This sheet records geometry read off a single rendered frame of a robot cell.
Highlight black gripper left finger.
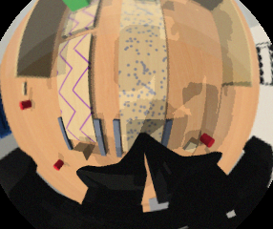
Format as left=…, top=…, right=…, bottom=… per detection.
left=76, top=133, right=147, bottom=205

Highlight small red cube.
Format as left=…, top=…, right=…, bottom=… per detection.
left=200, top=134, right=216, bottom=148
left=19, top=99, right=31, bottom=111
left=53, top=159, right=64, bottom=171

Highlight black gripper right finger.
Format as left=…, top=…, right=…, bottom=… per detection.
left=143, top=133, right=223, bottom=203

